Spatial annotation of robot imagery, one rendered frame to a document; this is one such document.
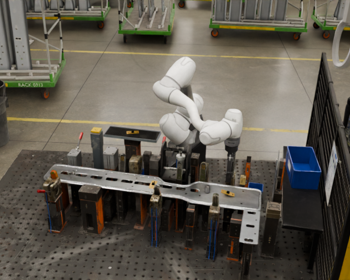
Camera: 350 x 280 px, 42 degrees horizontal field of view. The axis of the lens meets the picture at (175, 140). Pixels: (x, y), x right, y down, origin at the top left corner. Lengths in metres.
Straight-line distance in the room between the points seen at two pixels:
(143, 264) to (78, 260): 0.39
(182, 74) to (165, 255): 1.11
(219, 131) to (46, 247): 1.29
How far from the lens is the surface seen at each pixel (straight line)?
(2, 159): 5.35
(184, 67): 2.91
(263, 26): 9.42
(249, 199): 2.81
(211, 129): 2.42
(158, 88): 2.89
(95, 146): 3.24
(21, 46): 6.90
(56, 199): 2.92
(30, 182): 3.58
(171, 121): 3.39
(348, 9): 0.63
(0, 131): 5.53
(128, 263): 2.79
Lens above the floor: 2.63
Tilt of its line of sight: 29 degrees down
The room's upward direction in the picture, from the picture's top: 1 degrees clockwise
